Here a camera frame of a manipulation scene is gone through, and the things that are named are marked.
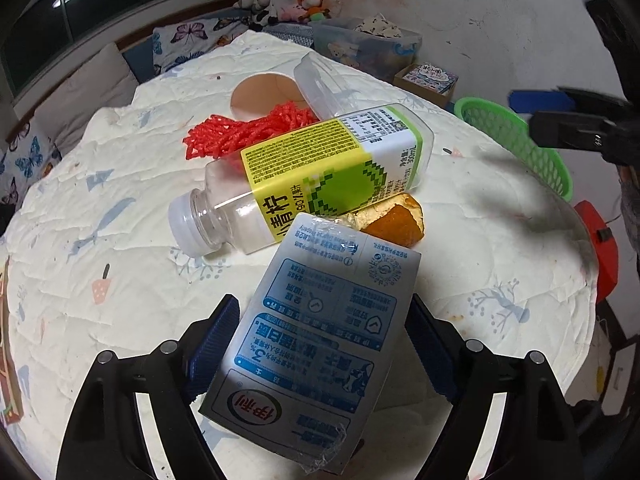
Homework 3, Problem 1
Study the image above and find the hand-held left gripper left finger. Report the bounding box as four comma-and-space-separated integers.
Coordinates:
56, 294, 241, 480

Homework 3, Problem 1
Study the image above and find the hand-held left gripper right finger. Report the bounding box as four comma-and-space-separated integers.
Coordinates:
407, 294, 583, 480

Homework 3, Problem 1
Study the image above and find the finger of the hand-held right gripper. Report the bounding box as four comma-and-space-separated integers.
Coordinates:
529, 111, 610, 150
509, 86, 630, 113

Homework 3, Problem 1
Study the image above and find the green plastic basket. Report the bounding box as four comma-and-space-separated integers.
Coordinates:
452, 96, 573, 200

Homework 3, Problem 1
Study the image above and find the blue white milk carton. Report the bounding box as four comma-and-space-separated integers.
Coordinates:
199, 212, 422, 476

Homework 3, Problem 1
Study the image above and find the orange peel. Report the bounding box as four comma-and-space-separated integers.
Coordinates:
340, 192, 426, 248

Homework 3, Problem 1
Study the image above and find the green yellow label bottle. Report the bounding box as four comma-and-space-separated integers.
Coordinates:
168, 102, 435, 256

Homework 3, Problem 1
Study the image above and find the red mesh net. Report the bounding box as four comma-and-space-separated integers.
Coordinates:
182, 101, 321, 173

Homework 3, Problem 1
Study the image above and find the clear plastic container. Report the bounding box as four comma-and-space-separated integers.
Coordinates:
292, 51, 373, 121

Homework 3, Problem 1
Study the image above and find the small paper cup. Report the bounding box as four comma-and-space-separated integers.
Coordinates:
230, 74, 303, 121

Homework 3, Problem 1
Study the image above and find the cardboard box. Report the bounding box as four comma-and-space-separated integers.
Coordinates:
392, 62, 458, 108

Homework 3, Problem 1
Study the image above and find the red plastic stool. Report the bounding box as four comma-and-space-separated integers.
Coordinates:
572, 200, 621, 303

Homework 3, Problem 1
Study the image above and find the white quilted blanket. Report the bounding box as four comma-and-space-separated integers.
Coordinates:
0, 30, 601, 480

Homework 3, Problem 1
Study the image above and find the clear storage bin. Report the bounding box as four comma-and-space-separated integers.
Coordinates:
311, 16, 423, 83

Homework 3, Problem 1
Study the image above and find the patterned cloth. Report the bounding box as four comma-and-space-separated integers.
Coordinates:
355, 14, 403, 40

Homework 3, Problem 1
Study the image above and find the orange fox plush toy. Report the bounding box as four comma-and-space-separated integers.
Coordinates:
295, 0, 333, 23

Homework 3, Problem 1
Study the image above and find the white patterned box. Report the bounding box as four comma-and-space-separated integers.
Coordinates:
265, 22, 316, 46

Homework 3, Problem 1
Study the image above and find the blue butterfly pillow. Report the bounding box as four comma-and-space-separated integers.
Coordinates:
0, 132, 63, 206

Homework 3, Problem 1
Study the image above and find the beige cushion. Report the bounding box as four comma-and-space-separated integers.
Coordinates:
30, 42, 141, 146

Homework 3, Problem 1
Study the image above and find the cow plush toy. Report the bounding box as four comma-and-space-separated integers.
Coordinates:
235, 0, 281, 31

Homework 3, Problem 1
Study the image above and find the large butterfly pillow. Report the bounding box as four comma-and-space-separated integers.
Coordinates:
152, 17, 221, 73

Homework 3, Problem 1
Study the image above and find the dark window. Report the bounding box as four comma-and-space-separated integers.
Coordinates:
0, 0, 241, 106

